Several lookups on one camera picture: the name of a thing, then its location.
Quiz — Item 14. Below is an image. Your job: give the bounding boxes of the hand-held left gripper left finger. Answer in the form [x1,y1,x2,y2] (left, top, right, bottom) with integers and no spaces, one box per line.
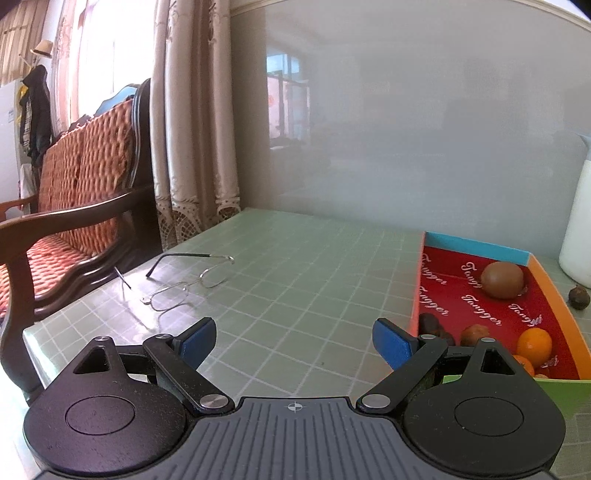
[69,317,236,415]

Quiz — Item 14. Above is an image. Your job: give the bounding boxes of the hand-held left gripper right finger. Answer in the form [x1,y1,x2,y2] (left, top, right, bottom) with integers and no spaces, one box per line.
[355,318,527,415]

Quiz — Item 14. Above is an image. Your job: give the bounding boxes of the dark red date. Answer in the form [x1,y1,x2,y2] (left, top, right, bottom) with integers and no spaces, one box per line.
[418,313,455,346]

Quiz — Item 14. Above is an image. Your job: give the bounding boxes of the brown walnut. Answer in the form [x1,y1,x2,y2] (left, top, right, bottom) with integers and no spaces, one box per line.
[460,324,491,347]

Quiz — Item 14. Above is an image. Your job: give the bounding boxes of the red and orange cardboard box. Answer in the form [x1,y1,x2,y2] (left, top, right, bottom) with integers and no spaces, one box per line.
[408,231,591,418]

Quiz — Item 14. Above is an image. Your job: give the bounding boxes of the brown kiwi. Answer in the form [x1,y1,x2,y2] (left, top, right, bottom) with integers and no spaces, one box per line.
[481,261,526,299]

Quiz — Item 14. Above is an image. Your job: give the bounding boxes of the green grid table cover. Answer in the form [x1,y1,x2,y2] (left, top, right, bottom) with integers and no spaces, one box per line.
[22,208,591,480]

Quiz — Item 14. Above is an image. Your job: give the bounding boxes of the dark brown wrinkled fruit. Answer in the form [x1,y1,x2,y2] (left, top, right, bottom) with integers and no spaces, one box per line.
[569,285,591,312]

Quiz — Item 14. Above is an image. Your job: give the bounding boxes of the wooden sofa with orange cushions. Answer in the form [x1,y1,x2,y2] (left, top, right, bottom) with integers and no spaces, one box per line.
[0,78,161,407]

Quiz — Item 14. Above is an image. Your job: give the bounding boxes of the beige lace curtain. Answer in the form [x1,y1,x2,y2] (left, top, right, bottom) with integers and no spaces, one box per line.
[148,0,243,253]

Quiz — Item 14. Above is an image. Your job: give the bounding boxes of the white thermos jug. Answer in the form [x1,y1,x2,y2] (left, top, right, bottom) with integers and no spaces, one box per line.
[558,133,591,283]

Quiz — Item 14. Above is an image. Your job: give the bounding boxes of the blue cloth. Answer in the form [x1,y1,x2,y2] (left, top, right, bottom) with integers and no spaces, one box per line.
[96,84,137,114]

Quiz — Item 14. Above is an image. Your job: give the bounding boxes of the hanging dark clothes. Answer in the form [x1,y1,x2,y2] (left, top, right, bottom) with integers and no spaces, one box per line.
[16,65,52,168]

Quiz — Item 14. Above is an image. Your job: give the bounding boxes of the wire-rimmed eyeglasses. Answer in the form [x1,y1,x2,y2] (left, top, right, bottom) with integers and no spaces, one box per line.
[115,252,236,313]

